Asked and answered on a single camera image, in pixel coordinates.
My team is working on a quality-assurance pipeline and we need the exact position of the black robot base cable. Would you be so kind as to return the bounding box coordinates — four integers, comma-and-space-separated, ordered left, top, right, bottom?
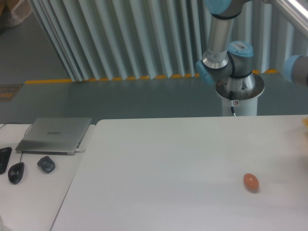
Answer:
229, 90, 237, 117

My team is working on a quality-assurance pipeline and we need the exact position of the cardboard box with plastic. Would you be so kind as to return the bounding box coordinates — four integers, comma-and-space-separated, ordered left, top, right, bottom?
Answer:
0, 0, 33, 29

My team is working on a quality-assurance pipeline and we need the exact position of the dark grey earbuds case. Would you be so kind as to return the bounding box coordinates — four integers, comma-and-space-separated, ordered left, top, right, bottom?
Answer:
37, 156, 56, 174

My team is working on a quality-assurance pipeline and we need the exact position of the black keyboard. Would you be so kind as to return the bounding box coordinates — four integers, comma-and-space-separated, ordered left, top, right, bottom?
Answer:
0, 147, 12, 175

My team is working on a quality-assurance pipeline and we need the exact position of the black mouse cable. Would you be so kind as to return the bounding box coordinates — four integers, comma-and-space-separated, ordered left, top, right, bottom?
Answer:
0, 122, 32, 163

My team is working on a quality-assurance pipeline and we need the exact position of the brown egg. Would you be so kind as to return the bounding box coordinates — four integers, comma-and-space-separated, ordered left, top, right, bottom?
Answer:
243, 173, 259, 193

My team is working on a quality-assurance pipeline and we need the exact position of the wicker basket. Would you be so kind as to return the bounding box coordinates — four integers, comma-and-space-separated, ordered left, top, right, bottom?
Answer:
301, 117, 308, 129

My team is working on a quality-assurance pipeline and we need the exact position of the silver closed laptop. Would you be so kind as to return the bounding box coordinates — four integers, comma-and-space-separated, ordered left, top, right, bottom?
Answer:
15, 117, 91, 155

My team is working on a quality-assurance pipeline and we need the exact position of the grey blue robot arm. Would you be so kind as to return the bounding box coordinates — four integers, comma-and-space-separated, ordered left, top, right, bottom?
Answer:
196, 0, 308, 83

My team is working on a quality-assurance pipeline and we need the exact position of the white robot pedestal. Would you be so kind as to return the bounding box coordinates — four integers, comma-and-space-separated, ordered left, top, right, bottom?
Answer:
216, 73, 265, 116

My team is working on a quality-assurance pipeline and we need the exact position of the white folding partition screen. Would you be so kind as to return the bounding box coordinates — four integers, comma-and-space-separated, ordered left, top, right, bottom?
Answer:
30, 0, 308, 81

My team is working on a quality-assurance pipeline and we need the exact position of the black computer mouse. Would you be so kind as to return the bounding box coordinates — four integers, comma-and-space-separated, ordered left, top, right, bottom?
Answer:
8, 162, 25, 185

